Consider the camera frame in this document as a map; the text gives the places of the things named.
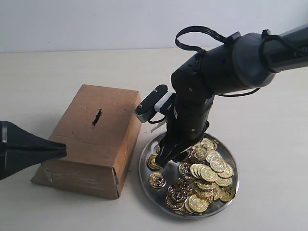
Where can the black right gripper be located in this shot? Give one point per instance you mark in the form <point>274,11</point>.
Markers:
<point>186,124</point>

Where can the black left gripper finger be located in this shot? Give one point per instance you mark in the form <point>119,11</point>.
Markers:
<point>13,161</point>
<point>13,137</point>

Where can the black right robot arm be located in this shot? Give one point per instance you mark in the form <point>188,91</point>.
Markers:
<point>241,65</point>

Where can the cardboard box with slot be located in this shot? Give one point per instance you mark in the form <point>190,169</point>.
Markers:
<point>100,131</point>

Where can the gold coin left of pile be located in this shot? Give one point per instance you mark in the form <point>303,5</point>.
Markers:
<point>151,163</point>

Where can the gold coin lone front left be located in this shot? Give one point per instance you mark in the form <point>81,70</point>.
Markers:
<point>157,180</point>

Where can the round silver metal plate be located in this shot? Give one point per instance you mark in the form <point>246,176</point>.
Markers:
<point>201,185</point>

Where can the gold coin pile top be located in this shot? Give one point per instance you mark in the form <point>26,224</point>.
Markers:
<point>218,164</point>

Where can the gold coin front bottom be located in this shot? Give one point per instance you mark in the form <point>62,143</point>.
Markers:
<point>197,204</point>

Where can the gold coin far right edge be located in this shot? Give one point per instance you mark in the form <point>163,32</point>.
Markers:
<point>227,194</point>

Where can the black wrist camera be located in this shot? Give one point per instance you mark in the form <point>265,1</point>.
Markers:
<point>160,100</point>

